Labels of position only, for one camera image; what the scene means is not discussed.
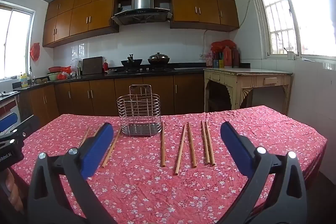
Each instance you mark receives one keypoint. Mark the red basin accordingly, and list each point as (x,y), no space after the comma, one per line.
(55,69)

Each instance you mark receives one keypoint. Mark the pink bottle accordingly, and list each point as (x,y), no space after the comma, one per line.
(209,60)

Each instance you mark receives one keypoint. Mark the blue box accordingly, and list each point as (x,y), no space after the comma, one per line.
(216,64)

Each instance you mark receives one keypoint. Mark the grey rag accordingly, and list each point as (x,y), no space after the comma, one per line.
(5,94)

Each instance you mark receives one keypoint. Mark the yellow box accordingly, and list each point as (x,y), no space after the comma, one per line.
(221,64)

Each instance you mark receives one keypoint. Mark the black wok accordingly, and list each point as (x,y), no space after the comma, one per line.
(131,62)

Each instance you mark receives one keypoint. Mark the bright red thermos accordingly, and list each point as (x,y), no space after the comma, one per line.
(227,57)

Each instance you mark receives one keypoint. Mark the red floral tablecloth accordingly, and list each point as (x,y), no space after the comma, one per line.
(157,192)

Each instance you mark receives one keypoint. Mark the person's left hand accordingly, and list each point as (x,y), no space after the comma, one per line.
(14,187)

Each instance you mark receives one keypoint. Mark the wooden base cabinets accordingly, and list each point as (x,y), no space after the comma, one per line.
(105,95)

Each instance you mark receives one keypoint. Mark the steel cup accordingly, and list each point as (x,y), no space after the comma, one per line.
(78,71)

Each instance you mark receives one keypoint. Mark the dark wooden cutting board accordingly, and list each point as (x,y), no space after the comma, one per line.
(92,65)

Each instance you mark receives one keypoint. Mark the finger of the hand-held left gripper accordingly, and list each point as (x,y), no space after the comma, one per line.
(8,120)
(27,124)

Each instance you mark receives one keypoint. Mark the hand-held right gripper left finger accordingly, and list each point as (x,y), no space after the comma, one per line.
(97,150)

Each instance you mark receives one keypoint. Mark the crumpled red plastic bags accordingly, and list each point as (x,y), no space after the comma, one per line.
(65,69)

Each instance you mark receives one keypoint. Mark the plain sliding window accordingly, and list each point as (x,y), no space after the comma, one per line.
(15,43)

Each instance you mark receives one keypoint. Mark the steel faucet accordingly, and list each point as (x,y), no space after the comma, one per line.
(31,74)

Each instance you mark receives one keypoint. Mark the dark red thermos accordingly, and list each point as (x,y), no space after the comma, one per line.
(235,57)

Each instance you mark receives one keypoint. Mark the steel lidded pot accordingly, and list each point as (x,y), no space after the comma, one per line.
(158,58)

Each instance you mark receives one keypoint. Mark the black kitchen countertop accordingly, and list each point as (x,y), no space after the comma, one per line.
(189,69)

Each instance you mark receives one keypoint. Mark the green basin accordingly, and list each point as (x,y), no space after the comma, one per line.
(53,76)

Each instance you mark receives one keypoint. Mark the small white plate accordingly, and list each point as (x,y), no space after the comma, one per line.
(111,71)

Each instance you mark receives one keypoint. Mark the hanging red plastic bag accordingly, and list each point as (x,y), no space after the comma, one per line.
(35,52)

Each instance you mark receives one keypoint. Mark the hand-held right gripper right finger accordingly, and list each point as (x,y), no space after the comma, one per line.
(236,148)

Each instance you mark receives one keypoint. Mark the barred sliding window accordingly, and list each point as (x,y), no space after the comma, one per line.
(283,16)

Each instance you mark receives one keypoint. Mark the wooden wall cabinets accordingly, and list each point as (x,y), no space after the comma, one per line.
(78,19)

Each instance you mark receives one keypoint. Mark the yellow dish soap bottle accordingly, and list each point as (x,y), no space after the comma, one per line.
(24,81)

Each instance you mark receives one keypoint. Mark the white mug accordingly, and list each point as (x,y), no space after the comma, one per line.
(290,55)

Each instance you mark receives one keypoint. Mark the clear plastic bag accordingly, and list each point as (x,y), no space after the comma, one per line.
(76,62)

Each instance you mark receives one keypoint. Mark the cream wooden side table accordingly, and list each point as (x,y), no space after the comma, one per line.
(249,73)

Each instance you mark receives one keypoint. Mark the small red bottle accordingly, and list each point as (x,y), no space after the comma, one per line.
(105,66)

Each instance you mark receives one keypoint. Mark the black gas stove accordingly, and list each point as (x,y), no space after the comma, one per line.
(147,70)

